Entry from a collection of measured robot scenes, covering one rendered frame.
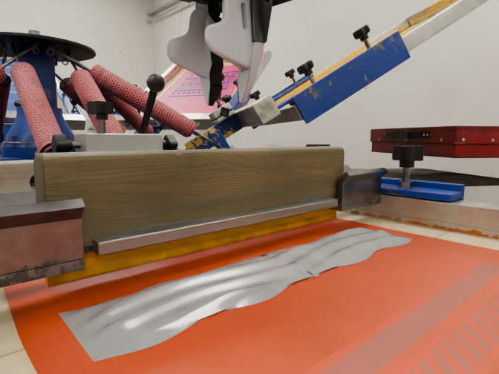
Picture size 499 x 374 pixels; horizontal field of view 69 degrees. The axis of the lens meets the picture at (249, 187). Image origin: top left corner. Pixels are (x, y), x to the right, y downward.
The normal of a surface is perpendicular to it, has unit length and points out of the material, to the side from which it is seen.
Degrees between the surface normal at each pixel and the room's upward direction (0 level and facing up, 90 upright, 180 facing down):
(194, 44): 98
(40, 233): 90
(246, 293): 40
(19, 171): 90
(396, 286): 0
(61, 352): 0
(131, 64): 90
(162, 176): 90
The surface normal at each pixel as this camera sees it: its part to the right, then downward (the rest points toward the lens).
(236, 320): 0.00, -0.99
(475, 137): 0.20, 0.14
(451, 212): -0.75, 0.09
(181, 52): 0.61, 0.25
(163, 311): 0.39, -0.83
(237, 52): 0.66, -0.03
